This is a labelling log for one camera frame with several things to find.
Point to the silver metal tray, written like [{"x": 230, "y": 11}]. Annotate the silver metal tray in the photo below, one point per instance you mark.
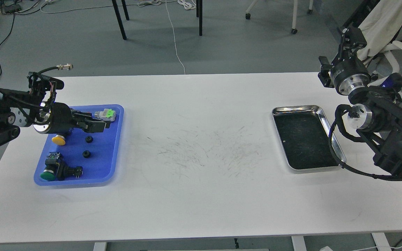
[{"x": 303, "y": 132}]

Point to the yellow push button switch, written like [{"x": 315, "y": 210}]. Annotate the yellow push button switch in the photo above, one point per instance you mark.
[{"x": 59, "y": 140}]

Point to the black switch block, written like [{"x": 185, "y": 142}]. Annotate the black switch block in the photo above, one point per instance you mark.
[{"x": 64, "y": 171}]

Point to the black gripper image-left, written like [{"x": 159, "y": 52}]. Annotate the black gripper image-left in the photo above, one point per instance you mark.
[{"x": 62, "y": 119}]

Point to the green push button switch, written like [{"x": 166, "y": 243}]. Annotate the green push button switch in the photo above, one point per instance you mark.
[{"x": 53, "y": 164}]

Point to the grey green connector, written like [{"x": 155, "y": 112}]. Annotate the grey green connector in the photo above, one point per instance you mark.
[{"x": 106, "y": 114}]

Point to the beige cloth on chair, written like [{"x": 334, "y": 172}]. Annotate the beige cloth on chair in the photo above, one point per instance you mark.
[{"x": 380, "y": 26}]

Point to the blue plastic tray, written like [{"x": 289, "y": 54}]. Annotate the blue plastic tray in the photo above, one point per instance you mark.
[{"x": 98, "y": 168}]

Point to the white rolling chair base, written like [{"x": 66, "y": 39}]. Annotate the white rolling chair base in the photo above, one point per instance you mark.
[{"x": 282, "y": 9}]

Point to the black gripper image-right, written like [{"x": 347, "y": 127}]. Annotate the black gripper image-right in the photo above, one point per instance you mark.
[{"x": 346, "y": 72}]

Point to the black chair legs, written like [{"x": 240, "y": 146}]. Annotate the black chair legs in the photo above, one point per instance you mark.
[{"x": 155, "y": 16}]

